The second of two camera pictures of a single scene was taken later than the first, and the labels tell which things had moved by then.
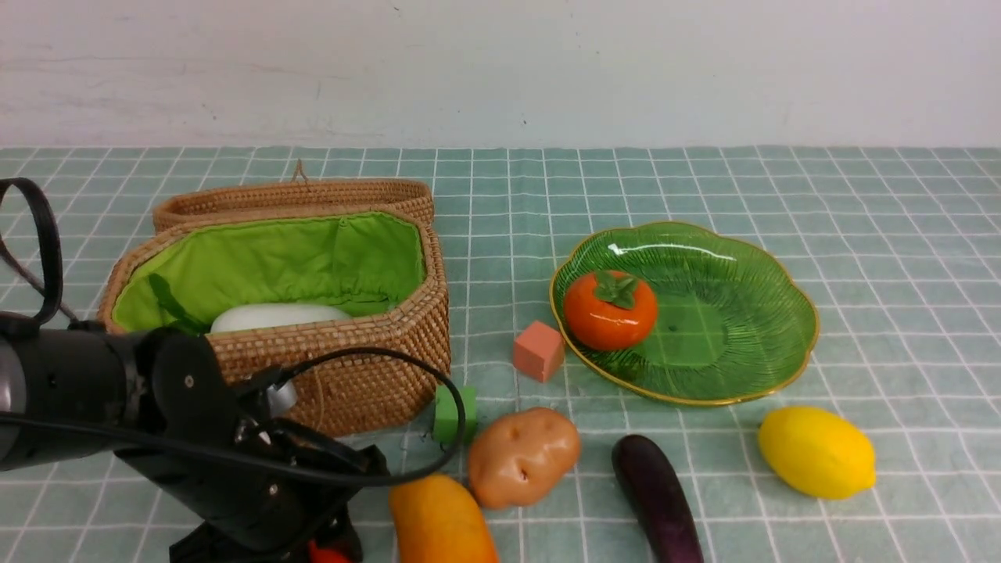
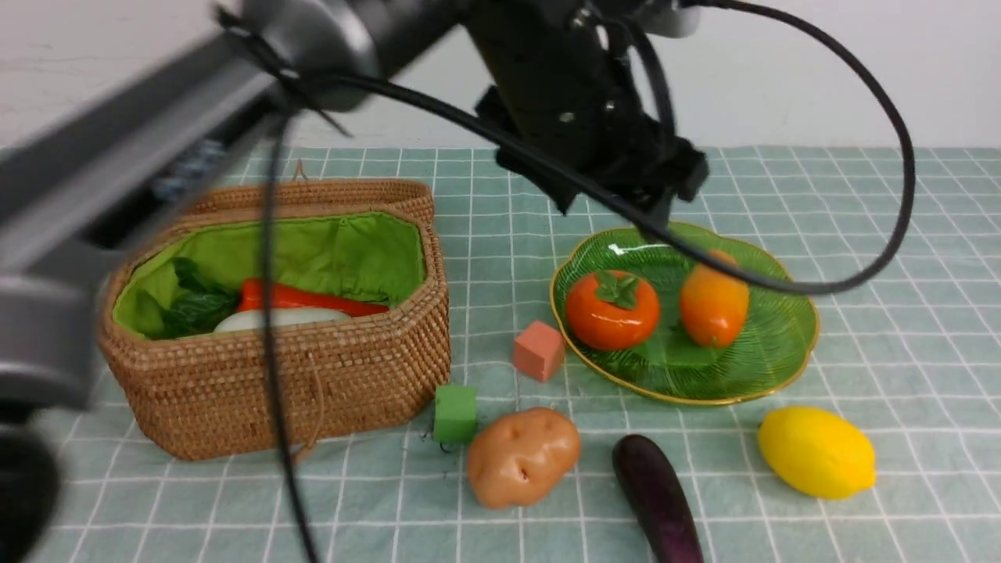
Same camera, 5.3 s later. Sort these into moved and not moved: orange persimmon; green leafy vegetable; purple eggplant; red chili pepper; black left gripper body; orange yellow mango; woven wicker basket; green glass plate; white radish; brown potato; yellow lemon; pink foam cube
Moved: red chili pepper; green leafy vegetable; orange yellow mango; black left gripper body
Not moved: brown potato; woven wicker basket; pink foam cube; orange persimmon; white radish; purple eggplant; yellow lemon; green glass plate
